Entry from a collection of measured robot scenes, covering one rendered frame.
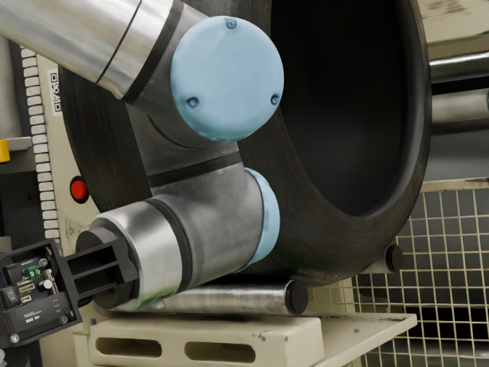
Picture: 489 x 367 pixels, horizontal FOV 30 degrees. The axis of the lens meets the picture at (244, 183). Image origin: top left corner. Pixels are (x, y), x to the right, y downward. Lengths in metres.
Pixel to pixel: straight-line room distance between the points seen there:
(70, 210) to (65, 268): 0.78
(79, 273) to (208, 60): 0.21
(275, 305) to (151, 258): 0.43
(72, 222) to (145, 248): 0.74
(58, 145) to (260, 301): 0.49
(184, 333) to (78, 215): 0.34
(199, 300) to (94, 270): 0.52
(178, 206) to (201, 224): 0.03
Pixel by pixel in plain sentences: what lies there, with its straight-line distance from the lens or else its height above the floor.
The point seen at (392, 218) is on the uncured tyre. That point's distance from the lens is 1.32.
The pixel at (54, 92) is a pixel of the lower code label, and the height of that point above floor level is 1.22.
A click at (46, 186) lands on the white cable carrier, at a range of 1.56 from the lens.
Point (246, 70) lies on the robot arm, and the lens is 0.68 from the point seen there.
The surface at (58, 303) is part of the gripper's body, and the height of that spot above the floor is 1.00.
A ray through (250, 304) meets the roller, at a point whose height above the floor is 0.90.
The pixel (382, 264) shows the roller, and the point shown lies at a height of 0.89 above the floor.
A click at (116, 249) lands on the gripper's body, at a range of 0.76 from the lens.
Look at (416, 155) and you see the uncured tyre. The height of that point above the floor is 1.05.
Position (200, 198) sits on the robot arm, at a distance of 0.82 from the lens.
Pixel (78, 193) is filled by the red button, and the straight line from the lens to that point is 1.48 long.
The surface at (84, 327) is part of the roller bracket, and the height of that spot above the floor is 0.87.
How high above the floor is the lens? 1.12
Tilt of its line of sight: 3 degrees down
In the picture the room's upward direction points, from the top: 7 degrees counter-clockwise
